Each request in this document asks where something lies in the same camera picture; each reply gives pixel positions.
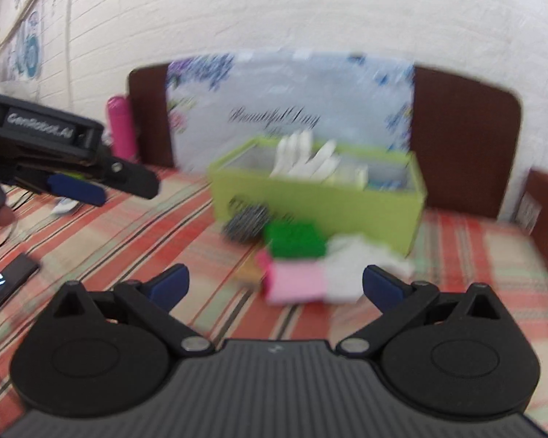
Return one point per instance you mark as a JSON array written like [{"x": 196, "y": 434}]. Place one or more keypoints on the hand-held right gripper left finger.
[{"x": 169, "y": 285}]

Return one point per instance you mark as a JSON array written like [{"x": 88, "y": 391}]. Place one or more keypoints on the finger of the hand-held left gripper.
[
  {"x": 77, "y": 191},
  {"x": 128, "y": 175}
]

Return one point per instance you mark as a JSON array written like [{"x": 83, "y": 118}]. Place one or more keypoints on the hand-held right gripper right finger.
[{"x": 381, "y": 285}]

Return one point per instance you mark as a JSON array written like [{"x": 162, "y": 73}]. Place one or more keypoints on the white sock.
[{"x": 365, "y": 264}]

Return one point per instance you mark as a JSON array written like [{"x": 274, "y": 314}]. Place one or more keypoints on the pink block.
[{"x": 297, "y": 280}]

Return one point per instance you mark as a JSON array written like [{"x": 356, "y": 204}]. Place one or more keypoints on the light green cardboard box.
[{"x": 324, "y": 207}]

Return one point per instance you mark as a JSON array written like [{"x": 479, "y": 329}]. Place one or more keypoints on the small green box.
[{"x": 294, "y": 239}]

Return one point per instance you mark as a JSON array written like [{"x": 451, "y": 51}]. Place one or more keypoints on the dark steel scrubber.
[{"x": 246, "y": 222}]

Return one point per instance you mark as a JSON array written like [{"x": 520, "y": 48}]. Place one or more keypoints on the white plastic pieces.
[{"x": 301, "y": 155}]

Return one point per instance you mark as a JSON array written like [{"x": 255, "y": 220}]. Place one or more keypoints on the plaid blanket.
[{"x": 164, "y": 237}]

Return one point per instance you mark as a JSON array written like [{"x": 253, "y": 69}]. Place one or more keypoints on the pink thermos bottle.
[{"x": 122, "y": 127}]

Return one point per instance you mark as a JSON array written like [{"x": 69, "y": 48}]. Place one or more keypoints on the black smartphone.
[{"x": 7, "y": 287}]

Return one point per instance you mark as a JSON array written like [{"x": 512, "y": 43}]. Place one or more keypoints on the brown wooden headboard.
[{"x": 461, "y": 146}]

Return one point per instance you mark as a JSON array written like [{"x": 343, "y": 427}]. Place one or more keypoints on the brown cardboard box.
[{"x": 545, "y": 219}]

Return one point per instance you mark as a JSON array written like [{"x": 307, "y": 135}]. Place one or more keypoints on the wall poster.
[{"x": 27, "y": 48}]

